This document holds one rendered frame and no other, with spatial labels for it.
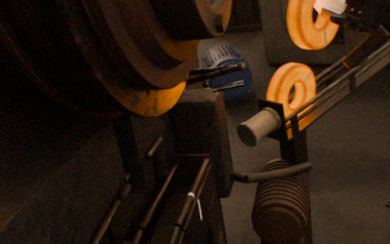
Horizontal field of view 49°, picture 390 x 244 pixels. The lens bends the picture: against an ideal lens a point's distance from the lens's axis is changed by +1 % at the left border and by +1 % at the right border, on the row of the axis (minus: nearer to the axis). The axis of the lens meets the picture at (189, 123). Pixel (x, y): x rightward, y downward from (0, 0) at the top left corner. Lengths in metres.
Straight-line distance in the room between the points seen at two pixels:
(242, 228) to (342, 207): 0.42
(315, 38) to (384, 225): 1.00
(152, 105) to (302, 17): 0.46
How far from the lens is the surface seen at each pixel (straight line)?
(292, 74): 1.03
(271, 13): 3.39
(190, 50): 0.58
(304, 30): 0.92
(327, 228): 1.75
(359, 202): 1.88
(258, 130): 0.96
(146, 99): 0.52
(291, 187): 1.03
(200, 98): 0.85
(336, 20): 0.89
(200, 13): 0.47
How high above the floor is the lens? 1.11
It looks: 24 degrees down
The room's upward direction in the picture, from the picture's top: 10 degrees counter-clockwise
